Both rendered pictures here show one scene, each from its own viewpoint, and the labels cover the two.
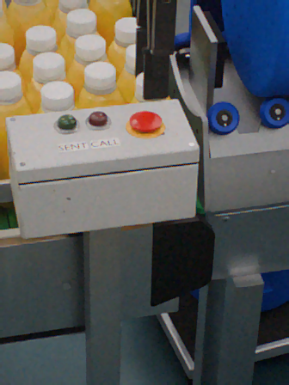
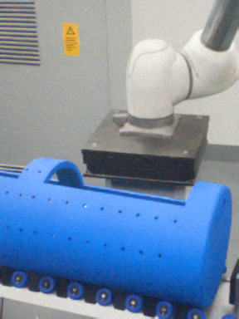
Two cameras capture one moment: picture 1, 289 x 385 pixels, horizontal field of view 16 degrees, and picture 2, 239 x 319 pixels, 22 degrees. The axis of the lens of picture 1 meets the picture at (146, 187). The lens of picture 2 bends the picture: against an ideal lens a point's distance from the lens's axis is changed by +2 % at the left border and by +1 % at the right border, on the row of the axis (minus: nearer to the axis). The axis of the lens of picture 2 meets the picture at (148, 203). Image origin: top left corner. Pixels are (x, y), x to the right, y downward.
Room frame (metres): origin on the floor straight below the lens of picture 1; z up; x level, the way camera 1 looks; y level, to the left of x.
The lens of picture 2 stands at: (2.33, 0.38, 1.84)
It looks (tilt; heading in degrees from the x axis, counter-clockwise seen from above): 28 degrees down; 213
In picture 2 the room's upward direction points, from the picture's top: straight up
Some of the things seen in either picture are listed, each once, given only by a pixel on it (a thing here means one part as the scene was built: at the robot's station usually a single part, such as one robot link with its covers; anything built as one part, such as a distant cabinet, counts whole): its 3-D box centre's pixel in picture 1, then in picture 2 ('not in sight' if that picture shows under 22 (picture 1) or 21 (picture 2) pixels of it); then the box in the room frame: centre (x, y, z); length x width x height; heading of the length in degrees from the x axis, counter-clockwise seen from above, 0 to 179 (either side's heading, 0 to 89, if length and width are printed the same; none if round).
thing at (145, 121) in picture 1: (145, 122); not in sight; (0.94, 0.00, 1.11); 0.04 x 0.04 x 0.01
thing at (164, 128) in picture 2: not in sight; (145, 118); (0.74, -0.68, 1.13); 0.22 x 0.18 x 0.06; 111
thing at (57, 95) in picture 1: (57, 95); not in sight; (1.04, 0.11, 1.07); 0.04 x 0.04 x 0.02
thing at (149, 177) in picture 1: (101, 167); not in sight; (0.93, 0.05, 1.05); 0.20 x 0.10 x 0.10; 104
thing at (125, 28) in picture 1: (129, 30); not in sight; (1.20, 0.03, 1.07); 0.04 x 0.04 x 0.02
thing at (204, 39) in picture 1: (207, 61); (237, 287); (1.26, -0.08, 0.99); 0.10 x 0.02 x 0.12; 14
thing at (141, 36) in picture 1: (147, 52); not in sight; (1.09, 0.00, 1.10); 0.03 x 0.01 x 0.07; 103
